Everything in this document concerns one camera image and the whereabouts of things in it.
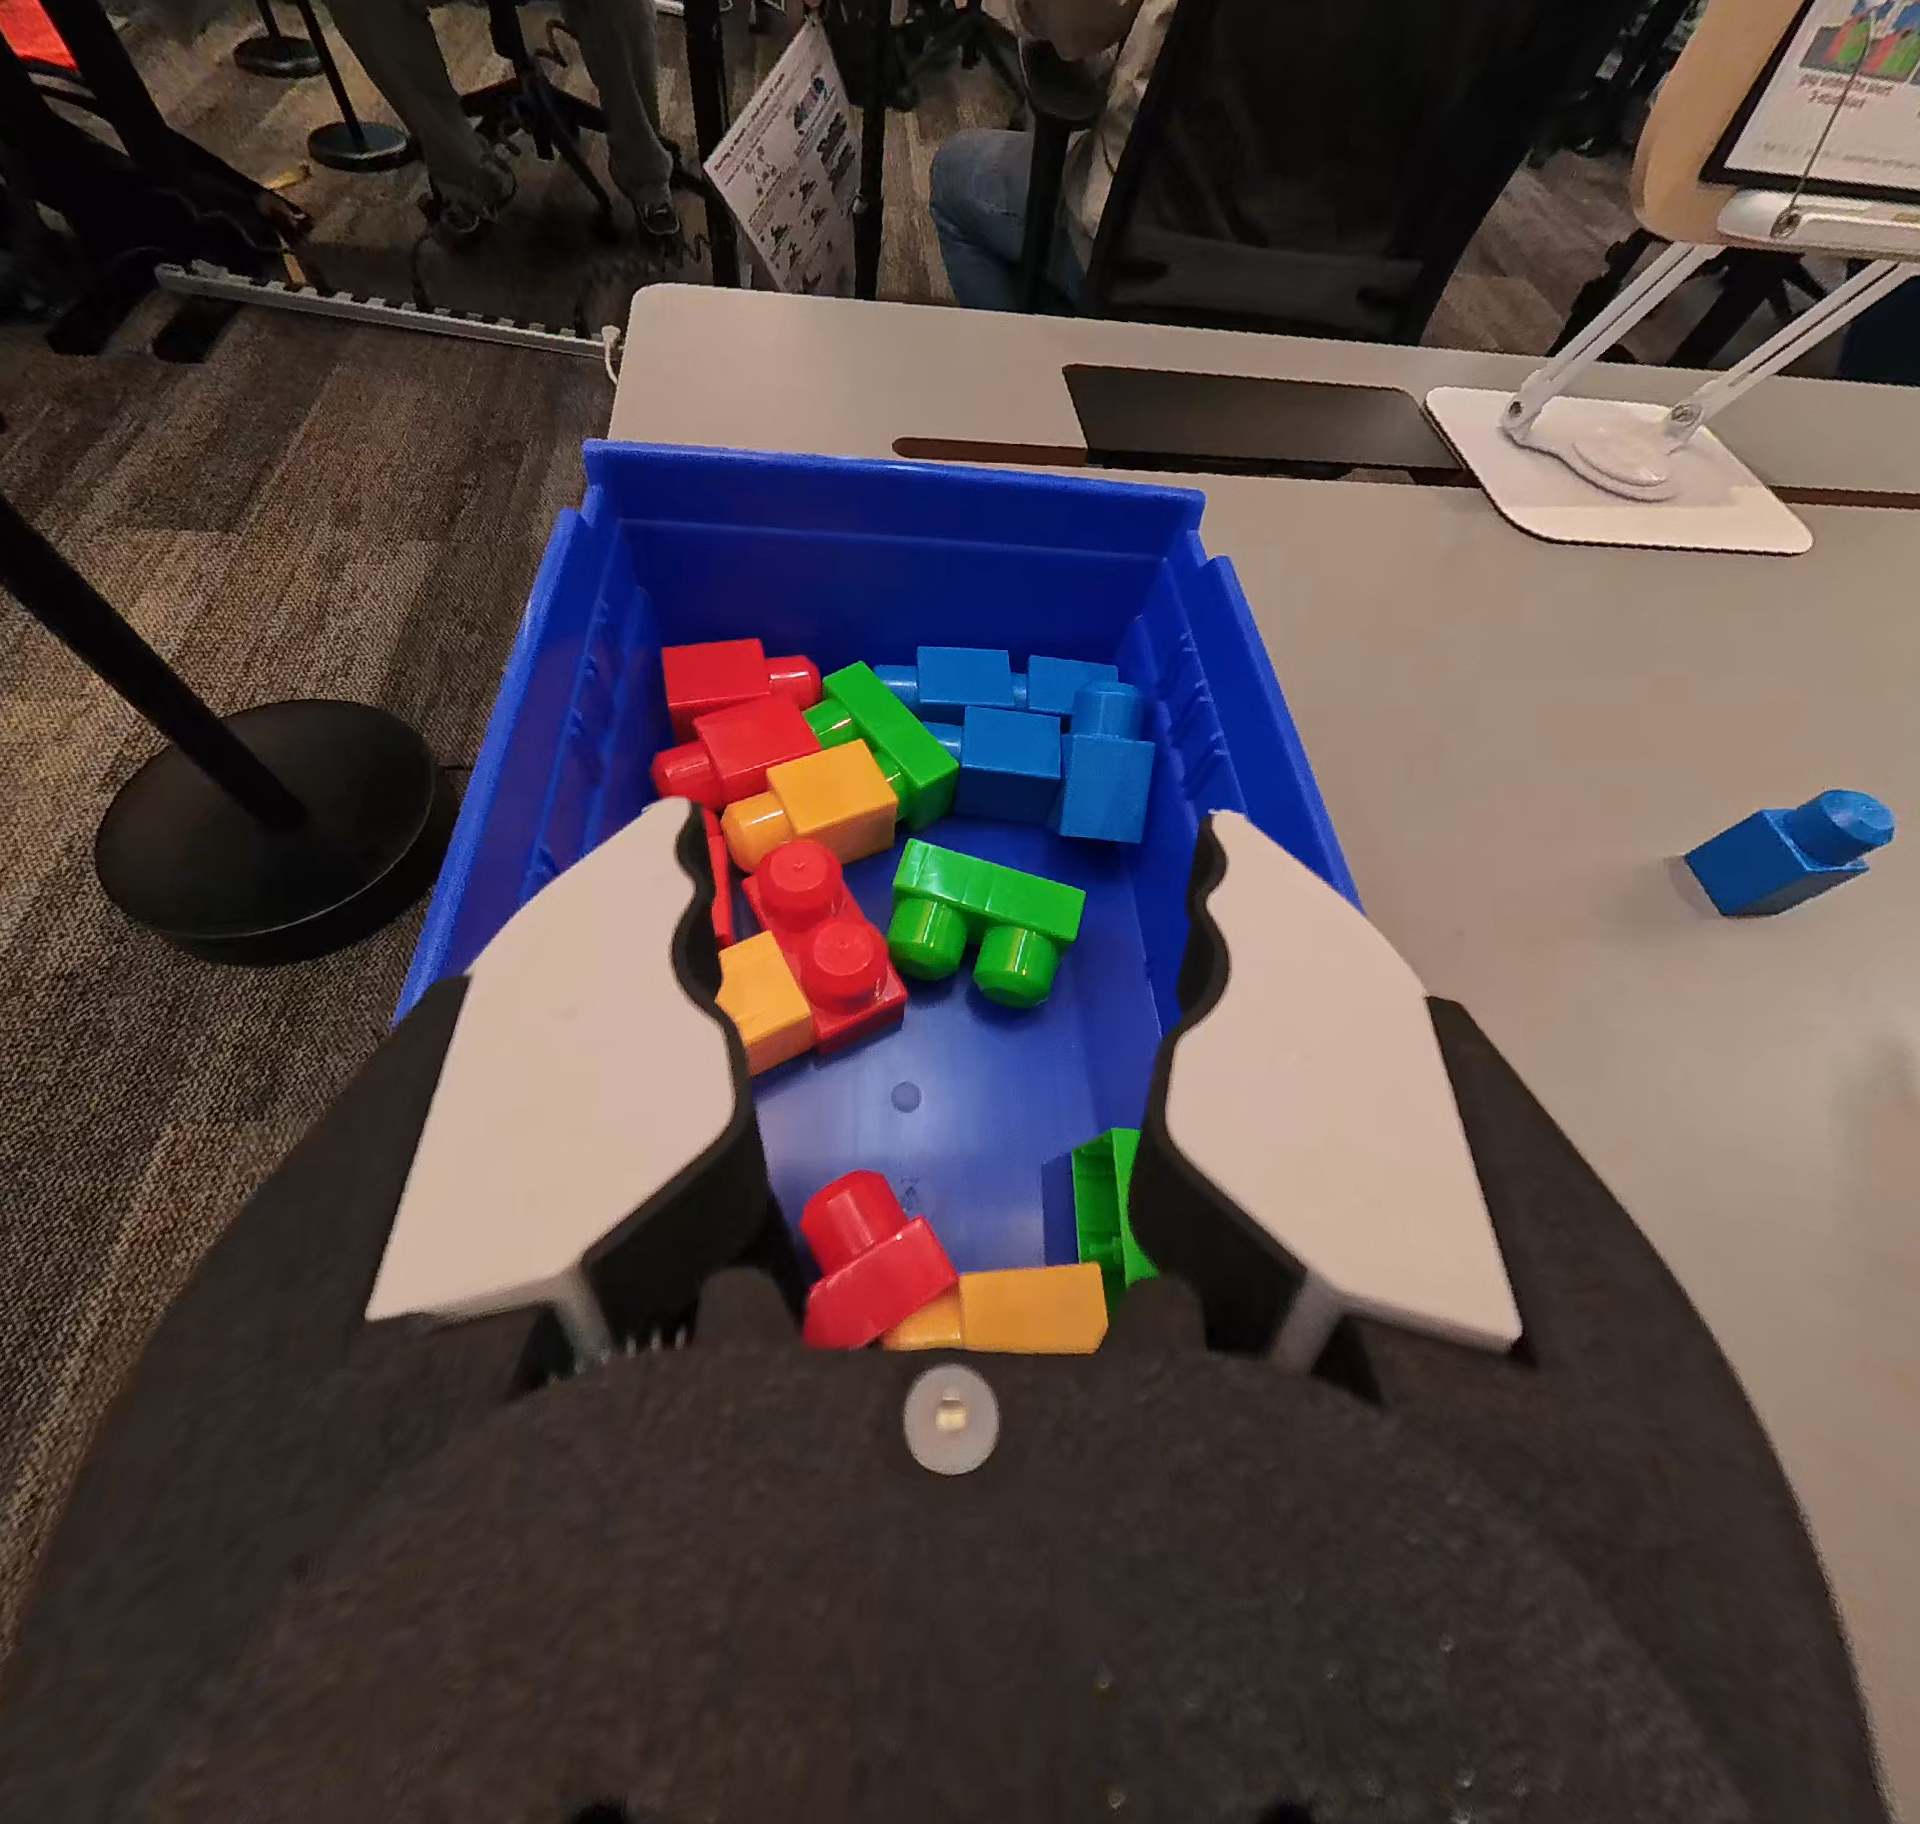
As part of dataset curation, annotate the white printed instruction sign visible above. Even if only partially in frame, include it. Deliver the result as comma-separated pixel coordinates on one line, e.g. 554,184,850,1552
704,21,860,298

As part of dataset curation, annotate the black mesh office chair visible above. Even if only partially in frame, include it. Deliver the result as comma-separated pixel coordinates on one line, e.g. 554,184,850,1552
1075,0,1702,345

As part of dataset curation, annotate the pile of colourful toy blocks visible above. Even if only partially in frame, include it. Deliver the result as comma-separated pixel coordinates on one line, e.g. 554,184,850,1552
647,634,1164,1352

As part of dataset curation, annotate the printed instruction sheet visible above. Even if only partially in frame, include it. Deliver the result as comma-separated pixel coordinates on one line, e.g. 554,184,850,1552
1702,0,1920,192

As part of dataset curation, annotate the blue plastic bin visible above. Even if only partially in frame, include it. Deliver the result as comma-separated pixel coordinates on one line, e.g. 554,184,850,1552
394,440,1363,1352

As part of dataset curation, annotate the white document holder stand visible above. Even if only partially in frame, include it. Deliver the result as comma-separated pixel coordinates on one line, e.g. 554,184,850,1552
1425,188,1920,558

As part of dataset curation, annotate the black flat tablet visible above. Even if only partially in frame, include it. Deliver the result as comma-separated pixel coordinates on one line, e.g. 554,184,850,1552
1062,361,1465,478

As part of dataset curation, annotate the black round-base pole stand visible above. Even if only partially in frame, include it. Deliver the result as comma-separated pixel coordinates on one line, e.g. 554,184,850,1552
0,496,440,962

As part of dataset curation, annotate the white power strip rail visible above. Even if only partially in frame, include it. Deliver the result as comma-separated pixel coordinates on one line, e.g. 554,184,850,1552
158,259,625,359

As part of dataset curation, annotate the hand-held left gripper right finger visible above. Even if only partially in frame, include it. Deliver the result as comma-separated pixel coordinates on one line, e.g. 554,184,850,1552
1128,805,1524,1367

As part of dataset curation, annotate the blue mega block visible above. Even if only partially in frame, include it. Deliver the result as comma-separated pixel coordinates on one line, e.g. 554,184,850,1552
1686,787,1895,919

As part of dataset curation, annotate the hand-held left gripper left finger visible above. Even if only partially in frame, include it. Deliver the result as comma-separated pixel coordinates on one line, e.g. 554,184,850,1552
364,799,750,1367

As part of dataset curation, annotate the tan wooden backing board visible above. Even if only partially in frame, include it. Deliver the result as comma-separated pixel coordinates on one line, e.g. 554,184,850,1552
1631,0,1920,248

